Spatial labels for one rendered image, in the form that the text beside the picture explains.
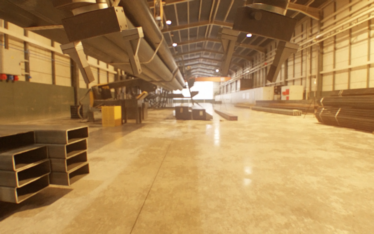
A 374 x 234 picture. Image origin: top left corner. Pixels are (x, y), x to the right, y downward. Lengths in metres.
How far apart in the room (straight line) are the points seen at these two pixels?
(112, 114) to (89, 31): 5.06
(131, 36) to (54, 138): 1.20
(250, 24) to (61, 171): 1.46
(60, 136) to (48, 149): 0.14
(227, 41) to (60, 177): 1.43
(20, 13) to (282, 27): 0.94
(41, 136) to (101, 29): 1.25
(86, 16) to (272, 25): 0.40
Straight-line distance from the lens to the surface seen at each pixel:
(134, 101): 5.97
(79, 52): 0.54
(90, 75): 0.55
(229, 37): 0.46
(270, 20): 0.48
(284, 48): 0.52
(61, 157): 1.56
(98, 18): 0.48
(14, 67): 8.56
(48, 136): 1.59
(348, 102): 6.19
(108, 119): 5.56
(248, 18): 0.46
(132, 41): 0.47
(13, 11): 1.02
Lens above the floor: 0.69
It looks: 5 degrees down
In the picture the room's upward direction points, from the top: straight up
